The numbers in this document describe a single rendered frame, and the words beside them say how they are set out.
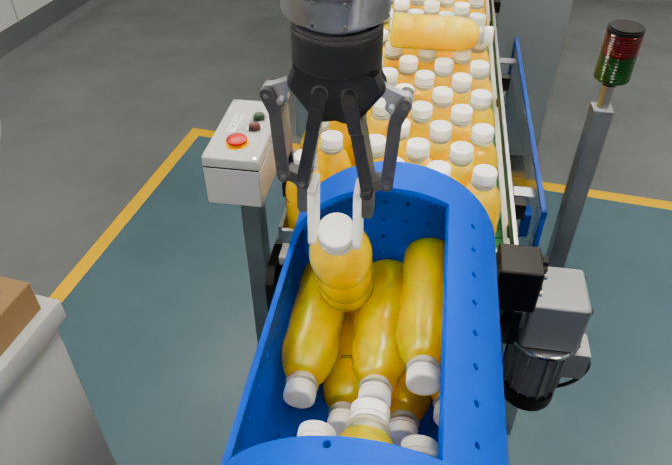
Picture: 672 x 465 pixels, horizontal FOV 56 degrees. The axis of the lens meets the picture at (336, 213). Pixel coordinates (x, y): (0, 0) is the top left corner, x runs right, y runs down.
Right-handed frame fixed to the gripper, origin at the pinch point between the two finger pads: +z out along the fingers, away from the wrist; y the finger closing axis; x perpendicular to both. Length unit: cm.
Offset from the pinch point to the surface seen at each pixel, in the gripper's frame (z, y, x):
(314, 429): 17.0, 0.1, -13.8
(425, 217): 15.3, 9.5, 19.3
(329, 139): 19.2, -7.7, 42.4
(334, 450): 7.0, 3.3, -21.3
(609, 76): 12, 40, 60
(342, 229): 2.3, 0.7, 0.2
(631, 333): 130, 87, 107
